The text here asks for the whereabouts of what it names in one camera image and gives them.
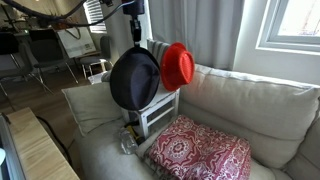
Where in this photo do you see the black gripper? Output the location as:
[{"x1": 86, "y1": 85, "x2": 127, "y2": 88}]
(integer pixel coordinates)
[{"x1": 121, "y1": 0, "x2": 146, "y2": 46}]

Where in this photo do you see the black hat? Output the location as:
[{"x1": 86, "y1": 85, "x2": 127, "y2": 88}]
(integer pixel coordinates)
[{"x1": 109, "y1": 45, "x2": 162, "y2": 112}]

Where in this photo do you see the grey chair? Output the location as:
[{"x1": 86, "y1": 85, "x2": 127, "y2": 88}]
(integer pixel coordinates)
[{"x1": 79, "y1": 34, "x2": 114, "y2": 79}]

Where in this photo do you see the orange hat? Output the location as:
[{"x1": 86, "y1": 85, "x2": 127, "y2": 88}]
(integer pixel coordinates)
[{"x1": 159, "y1": 41, "x2": 196, "y2": 93}]

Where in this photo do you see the black office chair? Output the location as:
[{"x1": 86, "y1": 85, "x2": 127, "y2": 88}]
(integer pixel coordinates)
[{"x1": 28, "y1": 28, "x2": 79, "y2": 84}]

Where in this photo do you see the black metal chair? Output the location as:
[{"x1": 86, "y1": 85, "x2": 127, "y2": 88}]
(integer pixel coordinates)
[{"x1": 0, "y1": 31, "x2": 26, "y2": 101}]

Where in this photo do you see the window with blinds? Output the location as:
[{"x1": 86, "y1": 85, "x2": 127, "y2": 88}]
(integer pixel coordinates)
[{"x1": 83, "y1": 0, "x2": 108, "y2": 34}]

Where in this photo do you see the grey white patterned pillow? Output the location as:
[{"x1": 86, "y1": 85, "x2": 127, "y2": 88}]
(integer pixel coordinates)
[{"x1": 100, "y1": 70, "x2": 113, "y2": 83}]

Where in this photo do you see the white paper bag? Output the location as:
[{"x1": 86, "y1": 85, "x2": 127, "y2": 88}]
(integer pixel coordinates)
[{"x1": 56, "y1": 26, "x2": 98, "y2": 59}]

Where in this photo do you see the white curtain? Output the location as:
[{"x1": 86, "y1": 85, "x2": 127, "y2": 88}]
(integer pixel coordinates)
[{"x1": 148, "y1": 0, "x2": 246, "y2": 71}]

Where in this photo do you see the white box side table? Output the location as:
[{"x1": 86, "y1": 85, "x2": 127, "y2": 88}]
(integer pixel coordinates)
[{"x1": 124, "y1": 81, "x2": 181, "y2": 139}]

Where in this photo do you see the white sofa cushion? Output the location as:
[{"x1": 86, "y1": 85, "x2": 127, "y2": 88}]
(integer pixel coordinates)
[
  {"x1": 179, "y1": 63, "x2": 320, "y2": 169},
  {"x1": 61, "y1": 81, "x2": 124, "y2": 137}
]

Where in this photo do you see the black yellow object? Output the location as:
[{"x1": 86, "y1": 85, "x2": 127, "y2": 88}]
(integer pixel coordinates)
[{"x1": 123, "y1": 120, "x2": 143, "y2": 143}]

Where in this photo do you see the clear plastic bottle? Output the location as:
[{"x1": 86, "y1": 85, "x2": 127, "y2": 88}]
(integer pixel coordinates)
[{"x1": 119, "y1": 128, "x2": 139, "y2": 156}]

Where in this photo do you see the red patterned pillow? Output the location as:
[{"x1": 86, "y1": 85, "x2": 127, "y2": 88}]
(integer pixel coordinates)
[{"x1": 143, "y1": 114, "x2": 253, "y2": 180}]

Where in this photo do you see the wooden table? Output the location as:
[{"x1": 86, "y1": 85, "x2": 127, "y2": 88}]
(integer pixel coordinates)
[{"x1": 4, "y1": 107, "x2": 81, "y2": 180}]

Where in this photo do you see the white framed window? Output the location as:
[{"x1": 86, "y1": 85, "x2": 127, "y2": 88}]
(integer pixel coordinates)
[{"x1": 256, "y1": 0, "x2": 320, "y2": 54}]

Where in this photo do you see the white sofa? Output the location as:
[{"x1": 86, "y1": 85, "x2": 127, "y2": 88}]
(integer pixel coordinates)
[{"x1": 61, "y1": 63, "x2": 320, "y2": 180}]

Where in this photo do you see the thin black cable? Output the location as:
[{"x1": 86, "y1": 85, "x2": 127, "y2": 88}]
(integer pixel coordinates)
[{"x1": 49, "y1": 0, "x2": 138, "y2": 28}]

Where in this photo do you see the thick black cable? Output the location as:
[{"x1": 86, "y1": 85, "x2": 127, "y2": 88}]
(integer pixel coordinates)
[{"x1": 1, "y1": 0, "x2": 88, "y2": 21}]

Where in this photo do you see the black floor cable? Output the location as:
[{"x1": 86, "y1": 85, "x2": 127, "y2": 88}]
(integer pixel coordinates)
[{"x1": 35, "y1": 115, "x2": 74, "y2": 166}]

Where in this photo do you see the metal rail frame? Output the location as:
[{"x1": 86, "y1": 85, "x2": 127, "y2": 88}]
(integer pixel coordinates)
[{"x1": 0, "y1": 113, "x2": 18, "y2": 180}]

